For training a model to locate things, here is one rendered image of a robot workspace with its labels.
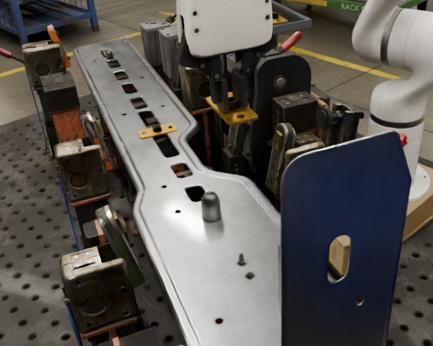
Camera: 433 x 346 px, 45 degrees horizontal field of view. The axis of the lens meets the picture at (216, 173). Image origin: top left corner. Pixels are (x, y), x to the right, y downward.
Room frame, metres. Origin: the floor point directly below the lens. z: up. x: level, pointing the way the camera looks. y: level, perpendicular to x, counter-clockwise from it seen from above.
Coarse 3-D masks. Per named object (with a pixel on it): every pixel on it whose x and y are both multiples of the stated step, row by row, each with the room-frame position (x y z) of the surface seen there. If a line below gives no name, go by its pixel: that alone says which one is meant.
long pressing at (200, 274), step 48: (96, 48) 1.62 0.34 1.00; (96, 96) 1.25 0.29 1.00; (144, 96) 1.22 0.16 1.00; (144, 144) 0.97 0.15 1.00; (144, 192) 0.79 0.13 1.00; (240, 192) 0.76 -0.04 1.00; (144, 240) 0.66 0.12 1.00; (192, 240) 0.64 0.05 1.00; (240, 240) 0.63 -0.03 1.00; (192, 288) 0.54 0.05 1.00; (240, 288) 0.53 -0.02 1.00; (192, 336) 0.45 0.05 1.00; (240, 336) 0.44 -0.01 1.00
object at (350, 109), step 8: (336, 104) 0.64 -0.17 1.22; (344, 104) 0.64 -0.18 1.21; (320, 112) 0.62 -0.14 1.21; (328, 112) 0.61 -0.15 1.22; (336, 112) 0.62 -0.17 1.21; (344, 112) 0.62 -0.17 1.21; (352, 112) 0.61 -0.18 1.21; (360, 112) 0.62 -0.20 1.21; (320, 120) 0.62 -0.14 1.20; (328, 120) 0.61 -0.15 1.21; (336, 120) 0.62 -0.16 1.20; (344, 120) 0.61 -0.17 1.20; (352, 120) 0.61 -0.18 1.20; (328, 128) 0.61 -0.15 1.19; (336, 128) 0.64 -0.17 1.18; (344, 128) 0.61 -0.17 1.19; (352, 128) 0.61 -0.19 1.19; (328, 136) 0.64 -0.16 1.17; (336, 136) 0.64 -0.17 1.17; (344, 136) 0.61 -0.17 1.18; (352, 136) 0.61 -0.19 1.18; (328, 144) 0.64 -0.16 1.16
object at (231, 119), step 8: (232, 96) 0.59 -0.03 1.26; (232, 104) 0.57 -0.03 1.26; (216, 112) 0.58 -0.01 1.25; (224, 112) 0.57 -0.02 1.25; (232, 112) 0.57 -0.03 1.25; (240, 112) 0.56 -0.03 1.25; (248, 112) 0.56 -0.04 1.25; (224, 120) 0.55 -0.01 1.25; (232, 120) 0.54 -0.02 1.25; (240, 120) 0.54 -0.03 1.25; (248, 120) 0.54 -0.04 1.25
